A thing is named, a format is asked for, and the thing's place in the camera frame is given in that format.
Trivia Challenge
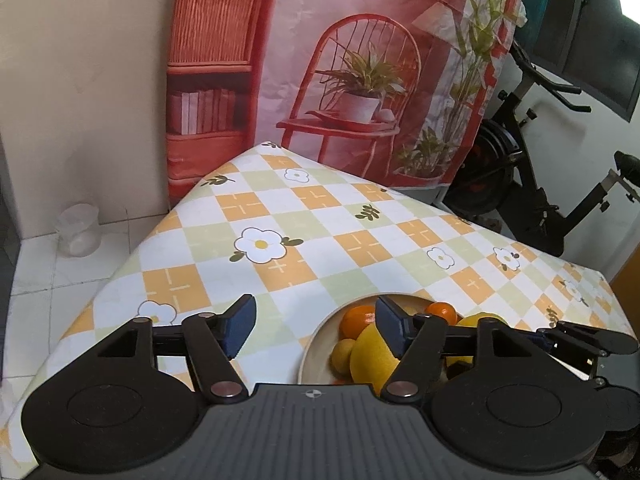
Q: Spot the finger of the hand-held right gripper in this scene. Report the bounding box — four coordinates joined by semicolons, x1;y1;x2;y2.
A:
547;345;608;388
536;320;640;356

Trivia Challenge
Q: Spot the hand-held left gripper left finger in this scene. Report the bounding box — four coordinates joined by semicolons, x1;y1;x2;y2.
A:
97;294;257;403

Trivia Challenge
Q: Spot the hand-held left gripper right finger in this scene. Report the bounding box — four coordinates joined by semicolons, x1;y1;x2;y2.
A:
375;296;538;403

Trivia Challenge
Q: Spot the orange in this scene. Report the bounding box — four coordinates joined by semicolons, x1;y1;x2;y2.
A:
425;301;458;325
340;306;380;339

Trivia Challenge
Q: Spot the large yellow lemon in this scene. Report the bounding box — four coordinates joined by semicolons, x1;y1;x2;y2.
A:
348;324;401;383

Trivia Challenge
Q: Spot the beige round plate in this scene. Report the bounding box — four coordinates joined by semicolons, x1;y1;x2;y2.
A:
297;291;466;386

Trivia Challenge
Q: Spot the small yellow lemon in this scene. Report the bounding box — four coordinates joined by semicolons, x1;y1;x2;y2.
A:
444;312;511;368

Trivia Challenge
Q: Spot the small yellow fruit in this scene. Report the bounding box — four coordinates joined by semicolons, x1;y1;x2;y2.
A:
330;338;358;376

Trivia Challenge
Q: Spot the brown wooden door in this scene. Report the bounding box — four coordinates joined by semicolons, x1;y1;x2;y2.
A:
607;250;640;331

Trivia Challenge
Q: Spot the checked floral tablecloth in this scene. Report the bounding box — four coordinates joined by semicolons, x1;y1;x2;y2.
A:
0;141;636;466

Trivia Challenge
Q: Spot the black exercise bike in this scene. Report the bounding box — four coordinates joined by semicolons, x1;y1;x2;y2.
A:
442;40;640;258

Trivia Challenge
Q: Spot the clear plastic jug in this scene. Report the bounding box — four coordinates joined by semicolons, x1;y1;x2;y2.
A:
54;204;101;258

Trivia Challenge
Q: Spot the printed red chair backdrop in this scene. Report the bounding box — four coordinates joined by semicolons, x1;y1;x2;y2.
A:
165;0;531;206

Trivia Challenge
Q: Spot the dark framed window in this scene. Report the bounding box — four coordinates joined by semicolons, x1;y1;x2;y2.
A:
515;0;640;121

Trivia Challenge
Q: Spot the teal curtain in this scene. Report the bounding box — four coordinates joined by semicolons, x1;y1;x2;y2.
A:
522;0;557;46

